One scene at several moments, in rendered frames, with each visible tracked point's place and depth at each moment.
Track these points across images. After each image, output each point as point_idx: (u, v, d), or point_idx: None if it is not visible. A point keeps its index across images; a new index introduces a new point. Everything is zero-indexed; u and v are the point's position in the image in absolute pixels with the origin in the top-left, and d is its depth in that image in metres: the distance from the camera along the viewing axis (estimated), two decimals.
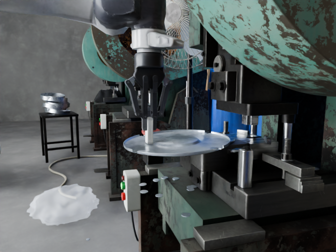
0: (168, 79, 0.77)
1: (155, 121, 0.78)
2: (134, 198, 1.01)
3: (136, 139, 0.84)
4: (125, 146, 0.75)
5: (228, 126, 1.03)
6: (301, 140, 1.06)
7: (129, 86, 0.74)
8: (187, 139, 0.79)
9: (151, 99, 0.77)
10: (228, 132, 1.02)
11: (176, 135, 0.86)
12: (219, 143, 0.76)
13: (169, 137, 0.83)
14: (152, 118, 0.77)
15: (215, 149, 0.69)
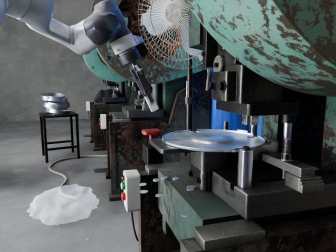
0: None
1: None
2: (134, 198, 1.01)
3: (181, 145, 0.76)
4: (214, 149, 0.70)
5: (228, 126, 1.03)
6: (301, 140, 1.06)
7: (143, 72, 1.03)
8: (219, 135, 0.86)
9: None
10: None
11: (193, 136, 0.87)
12: (236, 134, 0.92)
13: (199, 137, 0.84)
14: (150, 92, 1.11)
15: (259, 136, 0.86)
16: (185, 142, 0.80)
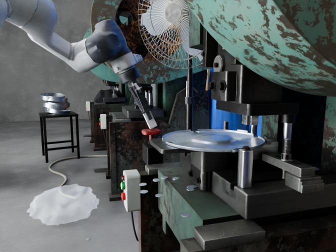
0: None
1: None
2: (134, 198, 1.01)
3: (238, 134, 0.92)
4: (211, 129, 0.98)
5: (228, 126, 1.03)
6: (301, 140, 1.06)
7: (143, 90, 1.04)
8: (205, 138, 0.82)
9: None
10: None
11: (233, 140, 0.81)
12: (182, 145, 0.76)
13: (225, 137, 0.84)
14: None
15: (162, 139, 0.82)
16: (236, 136, 0.88)
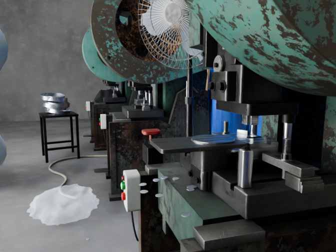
0: None
1: None
2: (134, 198, 1.01)
3: None
4: None
5: (228, 126, 1.03)
6: (301, 140, 1.06)
7: None
8: None
9: None
10: (228, 132, 1.02)
11: None
12: None
13: None
14: None
15: None
16: None
